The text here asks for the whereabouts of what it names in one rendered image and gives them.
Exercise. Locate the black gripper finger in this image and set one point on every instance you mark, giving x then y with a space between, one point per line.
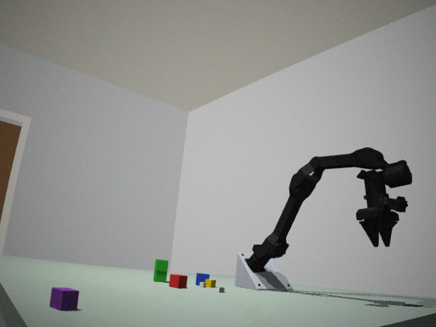
371 227
385 230

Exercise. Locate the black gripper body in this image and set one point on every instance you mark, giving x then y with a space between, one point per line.
373 211

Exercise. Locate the green block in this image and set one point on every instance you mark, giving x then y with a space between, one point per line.
160 276
161 265

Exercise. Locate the small yellow block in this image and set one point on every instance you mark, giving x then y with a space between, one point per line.
210 282

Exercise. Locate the blue block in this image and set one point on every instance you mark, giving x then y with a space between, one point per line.
201 278

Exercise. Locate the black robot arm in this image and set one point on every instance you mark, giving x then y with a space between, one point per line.
302 184

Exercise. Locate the purple cube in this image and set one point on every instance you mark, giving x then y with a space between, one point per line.
64 299

